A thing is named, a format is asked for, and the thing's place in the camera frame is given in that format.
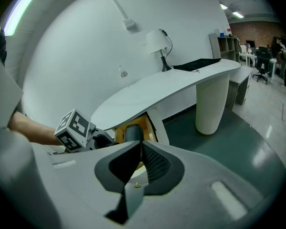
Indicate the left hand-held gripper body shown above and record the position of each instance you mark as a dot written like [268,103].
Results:
[72,132]

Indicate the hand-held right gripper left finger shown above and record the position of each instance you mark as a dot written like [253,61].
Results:
[81,175]

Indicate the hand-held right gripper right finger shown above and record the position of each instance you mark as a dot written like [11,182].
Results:
[205,187]

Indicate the large wooden drawer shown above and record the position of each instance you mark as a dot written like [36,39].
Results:
[120,133]

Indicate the person's left forearm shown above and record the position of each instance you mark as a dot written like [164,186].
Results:
[33,130]

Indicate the clear water bottle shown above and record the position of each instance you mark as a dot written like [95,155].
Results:
[124,76]

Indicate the white curved table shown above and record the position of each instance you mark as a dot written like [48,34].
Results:
[169,87]

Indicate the grey low desk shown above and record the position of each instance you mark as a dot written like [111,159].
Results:
[240,80]

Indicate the white shade table lamp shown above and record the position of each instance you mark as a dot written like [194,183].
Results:
[157,42]

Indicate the long ceiling light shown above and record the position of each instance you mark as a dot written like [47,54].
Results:
[19,13]

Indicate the white office desk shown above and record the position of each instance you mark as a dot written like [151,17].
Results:
[250,57]

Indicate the black office chair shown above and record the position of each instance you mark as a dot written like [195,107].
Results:
[262,61]

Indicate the grey open shelf unit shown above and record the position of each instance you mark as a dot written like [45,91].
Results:
[226,48]

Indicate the white wall junction box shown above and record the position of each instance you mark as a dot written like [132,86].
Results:
[129,23]

